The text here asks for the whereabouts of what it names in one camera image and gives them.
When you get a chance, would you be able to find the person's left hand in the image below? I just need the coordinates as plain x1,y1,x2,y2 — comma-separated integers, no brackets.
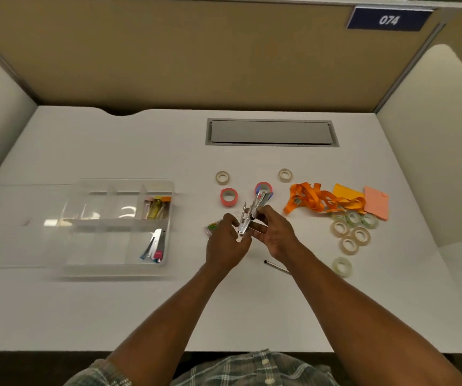
205,212,254,274

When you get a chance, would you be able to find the person's right hand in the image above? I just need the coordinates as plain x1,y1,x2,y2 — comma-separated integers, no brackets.
249,204,302,262

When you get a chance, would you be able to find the dark pencil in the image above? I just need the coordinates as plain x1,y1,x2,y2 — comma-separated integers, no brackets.
264,259,292,276

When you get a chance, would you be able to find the orange lanyard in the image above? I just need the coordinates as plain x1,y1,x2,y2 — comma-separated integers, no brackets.
282,182,367,216

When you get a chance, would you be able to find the clear tube orange cap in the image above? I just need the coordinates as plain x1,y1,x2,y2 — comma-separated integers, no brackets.
156,196,172,220

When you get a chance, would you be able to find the orange sticky note pad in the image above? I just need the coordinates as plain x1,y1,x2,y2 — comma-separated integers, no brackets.
332,183,365,202

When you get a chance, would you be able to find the pink sticky note pad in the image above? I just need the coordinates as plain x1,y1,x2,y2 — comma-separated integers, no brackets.
363,185,390,221

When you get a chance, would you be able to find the clear plastic organizer box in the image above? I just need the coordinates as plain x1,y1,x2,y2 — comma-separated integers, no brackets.
56,179,175,278

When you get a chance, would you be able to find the person's right forearm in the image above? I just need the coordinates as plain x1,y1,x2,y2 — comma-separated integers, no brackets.
291,247,462,386

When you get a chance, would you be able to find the person's left forearm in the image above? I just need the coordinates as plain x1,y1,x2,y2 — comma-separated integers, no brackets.
106,263,231,386

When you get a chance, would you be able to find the green plaid shirt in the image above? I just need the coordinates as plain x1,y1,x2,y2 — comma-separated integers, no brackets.
64,349,340,386

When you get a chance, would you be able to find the clear plastic lid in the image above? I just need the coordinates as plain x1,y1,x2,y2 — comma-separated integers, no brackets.
0,183,81,270

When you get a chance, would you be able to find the dark blue number plate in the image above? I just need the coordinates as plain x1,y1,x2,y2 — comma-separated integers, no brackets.
346,6,434,32

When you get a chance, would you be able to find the grey cable tray cover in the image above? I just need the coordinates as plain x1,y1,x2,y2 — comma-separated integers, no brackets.
205,118,340,148

